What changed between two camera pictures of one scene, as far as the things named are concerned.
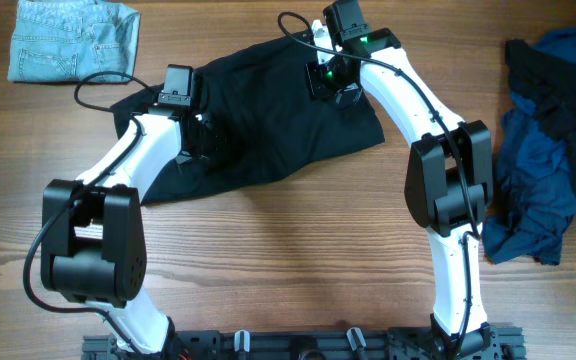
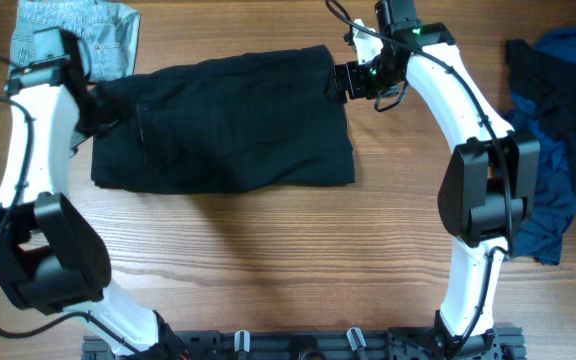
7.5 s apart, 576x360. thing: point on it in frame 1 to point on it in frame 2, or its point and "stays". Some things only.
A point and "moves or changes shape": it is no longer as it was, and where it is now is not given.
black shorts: (247, 109) moves or changes shape
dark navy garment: (571, 102) stays
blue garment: (534, 203) stays
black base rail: (479, 342) stays
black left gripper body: (206, 140) to (101, 115)
